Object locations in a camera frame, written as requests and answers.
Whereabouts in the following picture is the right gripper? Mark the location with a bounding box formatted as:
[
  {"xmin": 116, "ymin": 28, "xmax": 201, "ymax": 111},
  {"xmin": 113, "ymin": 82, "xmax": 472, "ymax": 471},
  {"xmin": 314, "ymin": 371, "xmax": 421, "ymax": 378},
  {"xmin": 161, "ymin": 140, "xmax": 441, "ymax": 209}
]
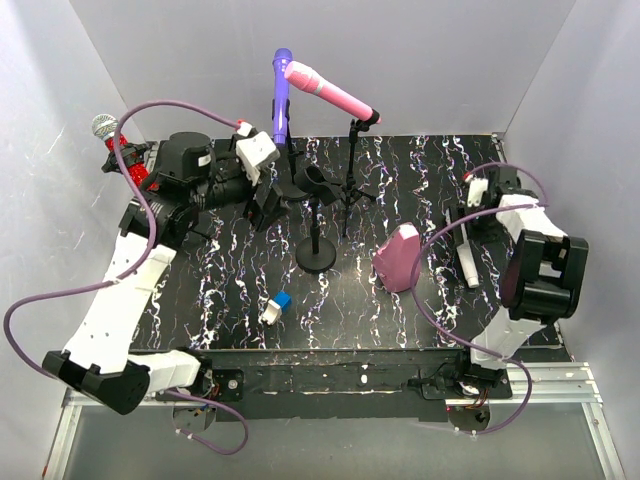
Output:
[{"xmin": 449, "ymin": 199, "xmax": 507, "ymax": 247}]

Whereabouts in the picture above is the white microphone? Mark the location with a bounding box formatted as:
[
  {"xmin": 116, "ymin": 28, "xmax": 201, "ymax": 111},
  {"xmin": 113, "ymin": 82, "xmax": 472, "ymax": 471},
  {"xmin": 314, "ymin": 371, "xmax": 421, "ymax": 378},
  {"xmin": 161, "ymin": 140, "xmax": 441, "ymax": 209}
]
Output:
[{"xmin": 456, "ymin": 235, "xmax": 479, "ymax": 288}]

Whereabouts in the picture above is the black round-base mic stand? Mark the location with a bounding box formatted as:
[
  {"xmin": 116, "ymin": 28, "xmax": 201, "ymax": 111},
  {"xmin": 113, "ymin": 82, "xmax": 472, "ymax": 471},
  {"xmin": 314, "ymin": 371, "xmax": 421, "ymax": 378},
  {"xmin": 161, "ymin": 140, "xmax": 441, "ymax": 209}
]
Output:
[{"xmin": 294, "ymin": 165, "xmax": 342, "ymax": 275}]

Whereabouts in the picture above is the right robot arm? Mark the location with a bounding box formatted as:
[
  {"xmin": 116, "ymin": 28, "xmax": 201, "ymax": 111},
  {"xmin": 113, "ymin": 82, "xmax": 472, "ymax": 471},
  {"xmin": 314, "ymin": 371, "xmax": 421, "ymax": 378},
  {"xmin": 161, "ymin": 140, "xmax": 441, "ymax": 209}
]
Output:
[{"xmin": 446, "ymin": 162, "xmax": 589, "ymax": 398}]

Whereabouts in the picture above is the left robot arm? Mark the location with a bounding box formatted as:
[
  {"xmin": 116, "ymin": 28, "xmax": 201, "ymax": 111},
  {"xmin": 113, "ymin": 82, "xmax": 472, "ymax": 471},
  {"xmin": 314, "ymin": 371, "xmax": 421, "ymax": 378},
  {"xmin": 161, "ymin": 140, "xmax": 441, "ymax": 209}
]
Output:
[{"xmin": 42, "ymin": 130, "xmax": 287, "ymax": 415}]

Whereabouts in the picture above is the purple mic round-base stand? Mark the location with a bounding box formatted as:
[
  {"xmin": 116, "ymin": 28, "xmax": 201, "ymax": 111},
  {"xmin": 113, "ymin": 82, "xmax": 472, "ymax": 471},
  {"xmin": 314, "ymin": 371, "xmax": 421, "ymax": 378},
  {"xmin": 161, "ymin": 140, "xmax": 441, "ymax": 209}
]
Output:
[{"xmin": 272, "ymin": 95, "xmax": 310, "ymax": 202}]

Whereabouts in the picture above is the pink microphone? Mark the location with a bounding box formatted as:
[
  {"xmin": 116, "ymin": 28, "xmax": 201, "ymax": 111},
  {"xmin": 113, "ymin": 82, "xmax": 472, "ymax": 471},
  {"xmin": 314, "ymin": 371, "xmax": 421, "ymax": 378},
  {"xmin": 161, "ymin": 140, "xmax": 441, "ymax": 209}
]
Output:
[{"xmin": 284, "ymin": 61, "xmax": 380, "ymax": 125}]

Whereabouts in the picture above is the black tripod mic stand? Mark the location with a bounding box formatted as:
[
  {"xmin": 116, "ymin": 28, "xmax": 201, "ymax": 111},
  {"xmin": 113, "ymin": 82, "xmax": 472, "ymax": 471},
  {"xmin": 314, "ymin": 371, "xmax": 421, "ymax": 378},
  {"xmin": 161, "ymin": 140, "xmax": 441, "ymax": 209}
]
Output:
[{"xmin": 321, "ymin": 109, "xmax": 380, "ymax": 238}]

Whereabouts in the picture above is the purple microphone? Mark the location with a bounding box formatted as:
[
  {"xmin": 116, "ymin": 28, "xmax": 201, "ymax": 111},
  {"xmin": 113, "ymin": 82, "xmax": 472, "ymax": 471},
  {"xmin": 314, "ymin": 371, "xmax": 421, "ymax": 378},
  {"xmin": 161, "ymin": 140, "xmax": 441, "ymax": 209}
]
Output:
[{"xmin": 272, "ymin": 48, "xmax": 293, "ymax": 146}]

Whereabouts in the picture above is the red glitter microphone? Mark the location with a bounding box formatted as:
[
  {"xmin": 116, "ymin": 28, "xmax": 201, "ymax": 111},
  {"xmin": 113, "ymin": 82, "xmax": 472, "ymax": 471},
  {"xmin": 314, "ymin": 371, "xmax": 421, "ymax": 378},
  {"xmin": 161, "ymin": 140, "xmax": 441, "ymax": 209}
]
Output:
[{"xmin": 91, "ymin": 114, "xmax": 158, "ymax": 191}]

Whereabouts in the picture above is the blue and white block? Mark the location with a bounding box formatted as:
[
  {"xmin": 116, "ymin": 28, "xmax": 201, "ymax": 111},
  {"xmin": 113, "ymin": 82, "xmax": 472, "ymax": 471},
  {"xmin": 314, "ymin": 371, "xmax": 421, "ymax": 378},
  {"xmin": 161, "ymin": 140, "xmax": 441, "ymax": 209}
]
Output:
[{"xmin": 259, "ymin": 291, "xmax": 292, "ymax": 326}]

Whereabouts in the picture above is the pink wedge-shaped case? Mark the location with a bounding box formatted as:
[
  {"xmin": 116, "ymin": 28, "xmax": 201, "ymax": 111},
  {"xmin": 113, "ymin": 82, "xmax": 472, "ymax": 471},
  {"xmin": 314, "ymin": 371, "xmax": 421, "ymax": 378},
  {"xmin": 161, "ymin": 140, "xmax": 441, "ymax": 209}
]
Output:
[{"xmin": 372, "ymin": 223, "xmax": 421, "ymax": 293}]

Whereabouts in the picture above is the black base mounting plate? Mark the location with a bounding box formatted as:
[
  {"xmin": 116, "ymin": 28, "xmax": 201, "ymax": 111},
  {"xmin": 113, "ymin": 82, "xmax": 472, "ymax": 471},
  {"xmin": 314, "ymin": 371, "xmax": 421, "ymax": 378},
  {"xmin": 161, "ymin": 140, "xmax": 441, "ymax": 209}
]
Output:
[{"xmin": 155, "ymin": 348, "xmax": 514, "ymax": 424}]

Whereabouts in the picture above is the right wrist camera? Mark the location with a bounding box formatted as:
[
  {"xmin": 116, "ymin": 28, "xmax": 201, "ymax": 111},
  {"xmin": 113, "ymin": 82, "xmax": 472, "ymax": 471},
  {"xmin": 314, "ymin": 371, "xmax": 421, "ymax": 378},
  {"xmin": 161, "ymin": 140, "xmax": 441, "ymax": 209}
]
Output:
[{"xmin": 463, "ymin": 173, "xmax": 489, "ymax": 208}]

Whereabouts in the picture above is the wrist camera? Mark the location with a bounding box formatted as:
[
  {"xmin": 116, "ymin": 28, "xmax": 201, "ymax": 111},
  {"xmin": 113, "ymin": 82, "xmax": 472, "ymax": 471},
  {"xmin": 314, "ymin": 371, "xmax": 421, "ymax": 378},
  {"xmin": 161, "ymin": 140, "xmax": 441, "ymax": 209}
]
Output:
[
  {"xmin": 463, "ymin": 173, "xmax": 489, "ymax": 208},
  {"xmin": 235, "ymin": 120, "xmax": 280, "ymax": 187}
]

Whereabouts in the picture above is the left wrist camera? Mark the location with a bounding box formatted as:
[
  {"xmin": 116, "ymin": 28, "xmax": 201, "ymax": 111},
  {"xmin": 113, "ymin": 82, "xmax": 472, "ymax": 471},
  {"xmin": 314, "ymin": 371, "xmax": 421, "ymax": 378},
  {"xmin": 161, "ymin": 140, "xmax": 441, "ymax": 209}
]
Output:
[{"xmin": 235, "ymin": 120, "xmax": 280, "ymax": 187}]

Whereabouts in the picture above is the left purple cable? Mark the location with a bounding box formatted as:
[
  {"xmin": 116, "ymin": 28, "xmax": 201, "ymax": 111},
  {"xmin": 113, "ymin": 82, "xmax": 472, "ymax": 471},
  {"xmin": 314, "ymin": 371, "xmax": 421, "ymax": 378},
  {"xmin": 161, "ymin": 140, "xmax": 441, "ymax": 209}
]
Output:
[{"xmin": 3, "ymin": 101, "xmax": 251, "ymax": 455}]

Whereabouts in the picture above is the purple cable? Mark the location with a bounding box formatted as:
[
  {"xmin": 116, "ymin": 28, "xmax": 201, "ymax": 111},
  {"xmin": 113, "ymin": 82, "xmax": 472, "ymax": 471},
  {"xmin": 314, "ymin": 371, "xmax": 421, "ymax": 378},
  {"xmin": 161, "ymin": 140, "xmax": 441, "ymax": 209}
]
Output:
[
  {"xmin": 3, "ymin": 101, "xmax": 251, "ymax": 455},
  {"xmin": 409, "ymin": 162, "xmax": 550, "ymax": 436}
]

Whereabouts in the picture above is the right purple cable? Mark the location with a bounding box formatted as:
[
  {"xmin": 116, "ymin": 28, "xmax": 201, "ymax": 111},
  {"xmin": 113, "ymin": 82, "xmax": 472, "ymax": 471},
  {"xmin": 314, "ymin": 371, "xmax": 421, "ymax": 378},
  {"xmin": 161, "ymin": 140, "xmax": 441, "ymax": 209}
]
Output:
[{"xmin": 409, "ymin": 162, "xmax": 550, "ymax": 436}]

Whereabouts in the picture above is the aluminium frame rail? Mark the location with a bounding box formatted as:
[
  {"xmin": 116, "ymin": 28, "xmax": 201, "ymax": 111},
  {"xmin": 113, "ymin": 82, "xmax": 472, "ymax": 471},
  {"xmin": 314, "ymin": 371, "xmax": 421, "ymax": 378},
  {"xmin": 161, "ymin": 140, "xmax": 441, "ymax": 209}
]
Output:
[{"xmin": 42, "ymin": 134, "xmax": 626, "ymax": 480}]

